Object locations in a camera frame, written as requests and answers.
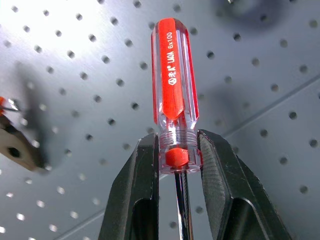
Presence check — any grey metal pegboard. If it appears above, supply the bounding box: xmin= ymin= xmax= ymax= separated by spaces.
xmin=0 ymin=0 xmax=320 ymax=240

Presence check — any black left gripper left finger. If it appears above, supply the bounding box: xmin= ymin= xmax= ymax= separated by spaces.
xmin=97 ymin=132 xmax=161 ymax=240

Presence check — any silver peg hook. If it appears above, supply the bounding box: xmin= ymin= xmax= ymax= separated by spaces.
xmin=3 ymin=98 xmax=20 ymax=114

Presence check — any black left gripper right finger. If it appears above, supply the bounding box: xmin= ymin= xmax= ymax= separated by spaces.
xmin=196 ymin=129 xmax=294 ymax=240

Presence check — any red clear handled screwdriver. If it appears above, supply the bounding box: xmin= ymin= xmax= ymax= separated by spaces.
xmin=149 ymin=16 xmax=204 ymax=240

